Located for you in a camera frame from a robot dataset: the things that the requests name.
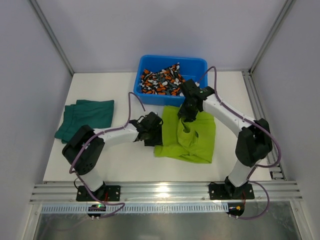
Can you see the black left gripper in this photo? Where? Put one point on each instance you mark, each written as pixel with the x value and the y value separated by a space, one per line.
pixel 155 135

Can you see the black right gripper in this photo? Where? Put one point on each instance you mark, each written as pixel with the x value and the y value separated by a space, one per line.
pixel 187 114

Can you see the orange black patterned shorts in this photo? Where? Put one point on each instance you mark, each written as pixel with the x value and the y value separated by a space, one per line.
pixel 167 81

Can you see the lime green shorts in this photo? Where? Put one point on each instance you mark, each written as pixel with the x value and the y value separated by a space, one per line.
pixel 192 142

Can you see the dark green shorts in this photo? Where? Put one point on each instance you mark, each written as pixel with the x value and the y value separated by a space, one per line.
pixel 96 114

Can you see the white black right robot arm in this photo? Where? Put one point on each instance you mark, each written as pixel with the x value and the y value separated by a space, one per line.
pixel 253 136

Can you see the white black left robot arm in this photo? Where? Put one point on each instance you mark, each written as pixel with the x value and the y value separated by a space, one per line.
pixel 85 147

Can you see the blue plastic bin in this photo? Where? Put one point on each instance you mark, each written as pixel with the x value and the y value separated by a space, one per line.
pixel 190 68

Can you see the left controller board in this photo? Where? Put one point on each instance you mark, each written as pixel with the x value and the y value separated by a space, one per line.
pixel 96 211

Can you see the controller board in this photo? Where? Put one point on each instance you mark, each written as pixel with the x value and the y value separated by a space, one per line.
pixel 235 209
pixel 96 211

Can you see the right controller board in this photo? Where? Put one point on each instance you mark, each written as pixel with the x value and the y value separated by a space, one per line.
pixel 235 209

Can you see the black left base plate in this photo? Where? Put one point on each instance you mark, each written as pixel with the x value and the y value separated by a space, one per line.
pixel 112 193

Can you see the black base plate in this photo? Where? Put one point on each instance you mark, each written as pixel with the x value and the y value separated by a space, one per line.
pixel 112 193
pixel 221 191

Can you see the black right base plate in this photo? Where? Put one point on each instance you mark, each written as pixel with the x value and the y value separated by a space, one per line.
pixel 221 191

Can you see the right side aluminium rail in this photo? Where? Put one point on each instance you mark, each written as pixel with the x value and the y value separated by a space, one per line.
pixel 276 172

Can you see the grey slotted cable duct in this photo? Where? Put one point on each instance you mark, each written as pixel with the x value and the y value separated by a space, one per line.
pixel 140 208

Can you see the aluminium mounting rail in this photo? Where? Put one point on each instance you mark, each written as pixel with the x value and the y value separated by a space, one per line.
pixel 158 192

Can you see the right aluminium frame post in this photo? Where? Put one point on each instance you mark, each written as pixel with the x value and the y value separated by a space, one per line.
pixel 273 31

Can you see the aluminium frame post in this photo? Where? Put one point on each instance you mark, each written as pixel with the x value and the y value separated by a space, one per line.
pixel 51 35
pixel 273 31

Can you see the left aluminium frame post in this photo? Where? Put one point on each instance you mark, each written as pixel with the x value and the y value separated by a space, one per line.
pixel 51 35

